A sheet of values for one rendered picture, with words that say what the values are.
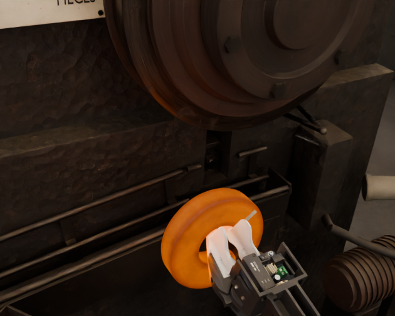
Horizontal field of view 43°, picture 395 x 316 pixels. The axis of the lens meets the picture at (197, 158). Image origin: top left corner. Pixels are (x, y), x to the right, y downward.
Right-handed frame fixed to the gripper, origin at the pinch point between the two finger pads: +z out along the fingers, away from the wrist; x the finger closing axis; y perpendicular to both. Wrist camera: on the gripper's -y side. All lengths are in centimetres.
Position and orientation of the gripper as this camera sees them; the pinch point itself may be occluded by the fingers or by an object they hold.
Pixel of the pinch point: (214, 229)
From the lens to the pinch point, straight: 70.6
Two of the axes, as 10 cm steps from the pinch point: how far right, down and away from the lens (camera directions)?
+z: -4.6, -6.9, 5.5
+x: -8.7, 2.3, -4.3
